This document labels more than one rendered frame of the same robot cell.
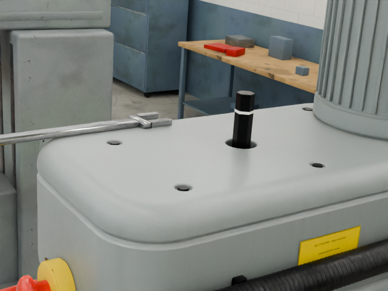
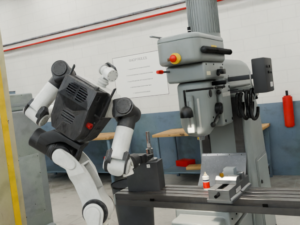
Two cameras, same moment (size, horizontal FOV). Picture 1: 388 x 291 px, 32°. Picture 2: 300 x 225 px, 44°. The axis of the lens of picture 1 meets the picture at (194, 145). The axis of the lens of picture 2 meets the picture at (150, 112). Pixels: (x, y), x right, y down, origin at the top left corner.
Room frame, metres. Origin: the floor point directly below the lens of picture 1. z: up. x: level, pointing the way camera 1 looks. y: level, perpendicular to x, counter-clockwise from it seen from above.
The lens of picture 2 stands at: (-1.15, 1.15, 1.59)
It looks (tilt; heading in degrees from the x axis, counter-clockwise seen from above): 3 degrees down; 335
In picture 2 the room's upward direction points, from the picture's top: 7 degrees counter-clockwise
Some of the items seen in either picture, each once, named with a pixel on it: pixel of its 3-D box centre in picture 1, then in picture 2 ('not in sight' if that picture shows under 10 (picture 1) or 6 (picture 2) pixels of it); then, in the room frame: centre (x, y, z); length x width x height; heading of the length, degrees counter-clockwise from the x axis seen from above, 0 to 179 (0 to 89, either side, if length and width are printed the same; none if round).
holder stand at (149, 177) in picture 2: not in sight; (145, 173); (1.09, 0.18, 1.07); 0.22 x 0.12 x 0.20; 46
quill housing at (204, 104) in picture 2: not in sight; (197, 108); (0.74, -0.06, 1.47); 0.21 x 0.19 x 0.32; 35
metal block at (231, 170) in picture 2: not in sight; (230, 172); (0.61, -0.15, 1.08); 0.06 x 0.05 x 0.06; 33
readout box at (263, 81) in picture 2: not in sight; (264, 75); (0.64, -0.49, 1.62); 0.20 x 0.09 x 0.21; 125
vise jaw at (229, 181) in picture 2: not in sight; (227, 179); (0.58, -0.10, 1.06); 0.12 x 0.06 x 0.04; 33
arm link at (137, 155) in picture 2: not in sight; (136, 160); (0.94, 0.29, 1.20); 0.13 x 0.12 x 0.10; 38
